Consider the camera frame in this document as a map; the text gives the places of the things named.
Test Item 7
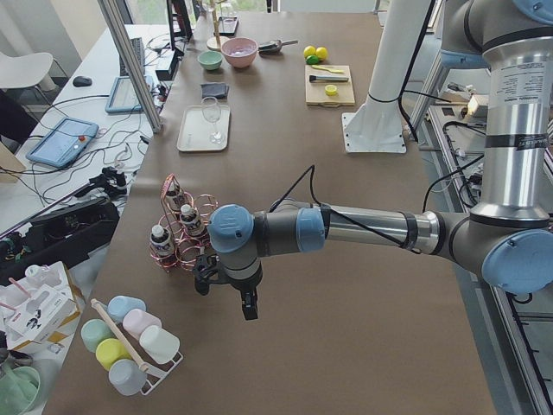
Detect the wooden cup tree stand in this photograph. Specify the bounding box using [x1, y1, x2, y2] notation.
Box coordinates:
[207, 0, 228, 51]

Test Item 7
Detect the yellow plastic cup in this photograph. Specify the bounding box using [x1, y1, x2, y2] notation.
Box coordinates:
[95, 338, 131, 371]

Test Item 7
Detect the tea bottle front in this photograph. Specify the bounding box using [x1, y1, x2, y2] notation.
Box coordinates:
[150, 225, 175, 258]

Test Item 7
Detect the black glass tray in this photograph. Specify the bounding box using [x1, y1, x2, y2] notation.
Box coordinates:
[218, 16, 238, 36]

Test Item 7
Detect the white plastic cup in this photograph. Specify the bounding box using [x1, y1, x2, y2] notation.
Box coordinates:
[139, 325, 181, 364]

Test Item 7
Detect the green bowl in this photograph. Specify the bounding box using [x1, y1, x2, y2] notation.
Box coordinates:
[197, 50, 223, 71]

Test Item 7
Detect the grey folded cloth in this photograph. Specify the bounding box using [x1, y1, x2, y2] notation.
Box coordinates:
[200, 82, 230, 99]

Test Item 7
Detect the yellow lemon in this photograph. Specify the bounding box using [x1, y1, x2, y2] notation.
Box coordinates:
[303, 45, 316, 59]

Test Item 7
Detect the pink plastic cup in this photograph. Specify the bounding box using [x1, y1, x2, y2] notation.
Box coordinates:
[123, 308, 162, 340]

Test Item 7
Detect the black camera clamp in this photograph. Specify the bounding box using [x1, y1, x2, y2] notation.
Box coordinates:
[74, 167, 127, 200]

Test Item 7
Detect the tea bottle middle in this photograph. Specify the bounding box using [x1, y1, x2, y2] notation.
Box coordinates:
[180, 204, 206, 237]

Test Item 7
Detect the metal ice scoop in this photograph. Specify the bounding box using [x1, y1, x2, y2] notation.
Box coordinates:
[258, 40, 299, 54]

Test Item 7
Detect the green bucket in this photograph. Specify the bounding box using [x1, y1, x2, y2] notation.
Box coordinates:
[1, 362, 41, 414]

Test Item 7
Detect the black equipment case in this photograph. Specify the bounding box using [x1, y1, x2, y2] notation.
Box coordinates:
[1, 197, 119, 286]

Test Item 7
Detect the wooden cutting board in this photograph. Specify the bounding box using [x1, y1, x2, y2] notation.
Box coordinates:
[305, 65, 355, 106]

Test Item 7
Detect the yellow plastic knife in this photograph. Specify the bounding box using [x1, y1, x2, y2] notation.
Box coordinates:
[310, 65, 345, 73]

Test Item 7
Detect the blue teach pendant near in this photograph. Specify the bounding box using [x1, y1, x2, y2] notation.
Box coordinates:
[26, 117, 99, 168]

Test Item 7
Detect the blue teach pendant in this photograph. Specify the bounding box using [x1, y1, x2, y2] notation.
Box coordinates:
[105, 76, 142, 114]
[26, 117, 99, 168]

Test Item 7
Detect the cream rabbit tray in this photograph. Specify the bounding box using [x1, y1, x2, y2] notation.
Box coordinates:
[176, 105, 231, 152]

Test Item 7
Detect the pink bowl with ice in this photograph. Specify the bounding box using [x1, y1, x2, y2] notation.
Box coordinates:
[221, 37, 258, 68]

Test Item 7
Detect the aluminium frame post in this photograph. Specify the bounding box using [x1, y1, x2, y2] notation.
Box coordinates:
[98, 0, 162, 133]

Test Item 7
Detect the clear wine glass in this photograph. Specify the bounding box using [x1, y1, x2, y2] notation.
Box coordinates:
[201, 96, 224, 144]

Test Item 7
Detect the white wire cup rack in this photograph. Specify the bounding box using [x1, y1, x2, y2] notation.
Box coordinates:
[91, 298, 184, 396]

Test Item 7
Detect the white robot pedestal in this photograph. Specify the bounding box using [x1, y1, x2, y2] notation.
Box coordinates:
[342, 0, 435, 154]

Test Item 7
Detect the grey plastic cup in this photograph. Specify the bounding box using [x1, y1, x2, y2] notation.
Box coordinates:
[108, 359, 147, 396]

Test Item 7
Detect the blue plastic cup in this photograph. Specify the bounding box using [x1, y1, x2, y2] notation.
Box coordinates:
[107, 295, 147, 323]

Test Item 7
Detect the tea bottle white cap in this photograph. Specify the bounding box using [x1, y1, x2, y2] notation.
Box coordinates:
[166, 182, 186, 214]

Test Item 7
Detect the black computer mouse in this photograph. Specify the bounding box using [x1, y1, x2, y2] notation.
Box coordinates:
[73, 76, 92, 87]

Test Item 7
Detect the halved lemon piece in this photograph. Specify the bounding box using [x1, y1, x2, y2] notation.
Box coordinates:
[325, 85, 338, 96]

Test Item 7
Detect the black monitor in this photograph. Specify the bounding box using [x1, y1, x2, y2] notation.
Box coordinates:
[166, 0, 193, 57]

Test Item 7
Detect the white chair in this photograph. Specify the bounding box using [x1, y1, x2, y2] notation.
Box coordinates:
[1, 52, 54, 105]

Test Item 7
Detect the blue teach pendant far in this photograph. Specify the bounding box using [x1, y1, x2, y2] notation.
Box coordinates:
[105, 76, 142, 114]

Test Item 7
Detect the white cardboard box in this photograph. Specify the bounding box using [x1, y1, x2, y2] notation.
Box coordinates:
[1, 261, 86, 354]

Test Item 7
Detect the copper wire bottle basket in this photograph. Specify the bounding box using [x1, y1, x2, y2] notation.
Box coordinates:
[149, 174, 219, 272]

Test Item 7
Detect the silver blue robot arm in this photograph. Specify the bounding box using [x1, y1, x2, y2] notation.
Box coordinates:
[194, 1, 552, 320]

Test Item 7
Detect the green plastic cup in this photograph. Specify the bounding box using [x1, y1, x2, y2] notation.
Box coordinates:
[80, 319, 115, 353]

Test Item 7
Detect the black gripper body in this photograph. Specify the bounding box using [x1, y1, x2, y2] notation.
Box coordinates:
[193, 254, 263, 292]

